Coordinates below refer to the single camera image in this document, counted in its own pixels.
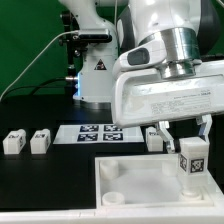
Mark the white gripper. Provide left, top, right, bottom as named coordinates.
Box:
left=111, top=60, right=224, bottom=154

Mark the black cable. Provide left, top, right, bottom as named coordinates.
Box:
left=0, top=77, right=78, bottom=101

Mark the white square tabletop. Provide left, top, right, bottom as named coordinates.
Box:
left=95, top=154, right=214, bottom=208

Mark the white obstacle fence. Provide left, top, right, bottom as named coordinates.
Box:
left=0, top=157, right=224, bottom=224

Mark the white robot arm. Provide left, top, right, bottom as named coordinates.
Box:
left=59, top=0, right=224, bottom=151

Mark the white sheet with tags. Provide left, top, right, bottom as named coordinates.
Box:
left=54, top=124, right=144, bottom=144

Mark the white cable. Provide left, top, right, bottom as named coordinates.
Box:
left=0, top=0, right=121, bottom=101

